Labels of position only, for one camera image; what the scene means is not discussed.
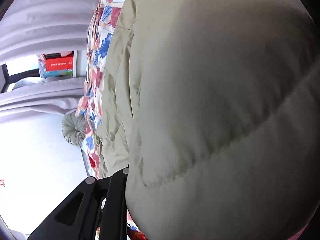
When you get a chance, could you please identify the khaki puffer jacket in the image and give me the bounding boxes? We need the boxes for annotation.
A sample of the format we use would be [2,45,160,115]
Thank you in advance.
[96,0,320,240]

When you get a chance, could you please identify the white window sill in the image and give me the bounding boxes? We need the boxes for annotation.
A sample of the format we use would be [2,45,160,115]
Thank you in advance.
[72,51,88,79]

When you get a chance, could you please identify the light blue box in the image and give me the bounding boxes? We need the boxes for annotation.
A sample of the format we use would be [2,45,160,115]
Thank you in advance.
[40,70,74,78]

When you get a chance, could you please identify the wide grey curtain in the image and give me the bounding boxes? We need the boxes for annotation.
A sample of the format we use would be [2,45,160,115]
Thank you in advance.
[0,0,110,63]

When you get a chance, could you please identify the narrow grey curtain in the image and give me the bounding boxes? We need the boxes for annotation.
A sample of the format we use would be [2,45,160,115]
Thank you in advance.
[0,76,87,124]

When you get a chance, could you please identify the red box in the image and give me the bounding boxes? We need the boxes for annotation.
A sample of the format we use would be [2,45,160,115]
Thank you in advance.
[45,53,74,72]

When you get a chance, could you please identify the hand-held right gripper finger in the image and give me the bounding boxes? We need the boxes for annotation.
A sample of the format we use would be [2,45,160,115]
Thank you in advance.
[27,167,130,240]

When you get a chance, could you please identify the round green pleated cushion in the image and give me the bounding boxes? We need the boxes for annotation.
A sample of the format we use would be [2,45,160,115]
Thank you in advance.
[62,112,87,146]

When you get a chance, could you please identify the leaf patterned checked quilt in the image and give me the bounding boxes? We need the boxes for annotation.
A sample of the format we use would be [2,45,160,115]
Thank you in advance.
[75,0,150,240]

